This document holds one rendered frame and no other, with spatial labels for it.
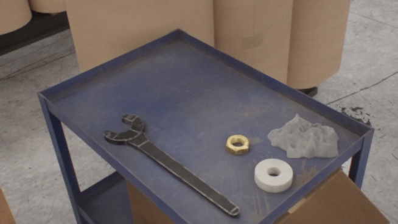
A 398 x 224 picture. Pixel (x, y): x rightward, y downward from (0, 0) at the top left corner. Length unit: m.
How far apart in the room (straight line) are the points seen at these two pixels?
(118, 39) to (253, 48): 0.58
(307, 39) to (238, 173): 1.33
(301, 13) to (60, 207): 1.32
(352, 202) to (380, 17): 2.59
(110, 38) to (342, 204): 0.86
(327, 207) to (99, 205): 0.69
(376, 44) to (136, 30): 2.03
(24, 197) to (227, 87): 1.32
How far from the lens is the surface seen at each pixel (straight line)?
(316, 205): 1.00
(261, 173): 0.93
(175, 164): 0.96
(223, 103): 1.13
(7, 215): 1.05
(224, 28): 1.80
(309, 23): 2.17
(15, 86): 2.99
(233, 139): 1.01
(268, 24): 1.86
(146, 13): 1.44
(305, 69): 2.29
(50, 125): 1.23
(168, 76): 1.23
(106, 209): 1.42
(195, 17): 1.55
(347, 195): 1.05
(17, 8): 3.10
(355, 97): 2.70
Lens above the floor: 1.56
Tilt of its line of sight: 37 degrees down
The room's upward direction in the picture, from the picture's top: 2 degrees counter-clockwise
